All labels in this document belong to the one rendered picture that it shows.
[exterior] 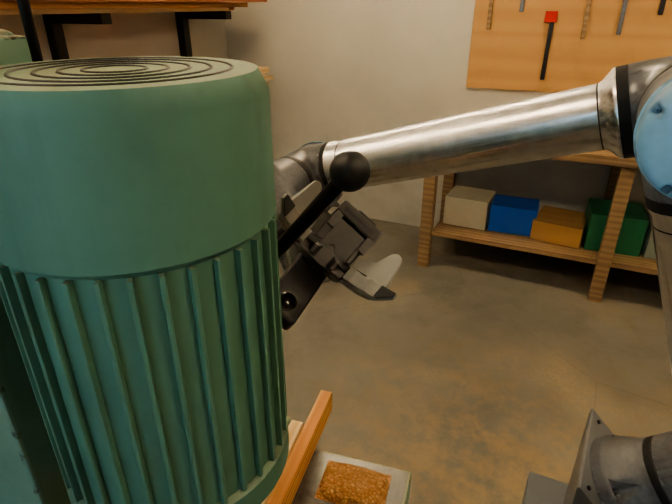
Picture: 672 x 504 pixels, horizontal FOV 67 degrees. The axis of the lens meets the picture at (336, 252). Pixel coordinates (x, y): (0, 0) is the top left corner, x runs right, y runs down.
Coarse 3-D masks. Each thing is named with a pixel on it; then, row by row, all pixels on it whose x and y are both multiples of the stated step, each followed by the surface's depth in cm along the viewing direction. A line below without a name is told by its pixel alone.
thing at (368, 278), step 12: (360, 264) 59; (372, 264) 58; (384, 264) 57; (396, 264) 56; (348, 276) 57; (360, 276) 56; (372, 276) 57; (384, 276) 56; (360, 288) 55; (372, 288) 54; (384, 288) 53; (372, 300) 55; (384, 300) 53
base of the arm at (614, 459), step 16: (592, 448) 93; (608, 448) 91; (624, 448) 90; (640, 448) 88; (592, 464) 90; (608, 464) 89; (624, 464) 87; (640, 464) 86; (608, 480) 87; (624, 480) 86; (640, 480) 85; (656, 480) 83; (608, 496) 86; (624, 496) 86; (640, 496) 84; (656, 496) 83
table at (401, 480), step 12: (312, 456) 79; (324, 456) 79; (336, 456) 79; (312, 468) 77; (324, 468) 77; (372, 468) 77; (384, 468) 77; (396, 468) 77; (312, 480) 75; (396, 480) 75; (408, 480) 75; (300, 492) 73; (312, 492) 73; (396, 492) 73; (408, 492) 75
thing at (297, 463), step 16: (320, 400) 85; (320, 416) 82; (304, 432) 79; (320, 432) 83; (304, 448) 76; (288, 464) 73; (304, 464) 76; (288, 480) 71; (272, 496) 68; (288, 496) 70
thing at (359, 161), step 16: (336, 160) 42; (352, 160) 41; (336, 176) 41; (352, 176) 41; (368, 176) 42; (320, 192) 44; (336, 192) 43; (320, 208) 44; (304, 224) 45; (288, 240) 47
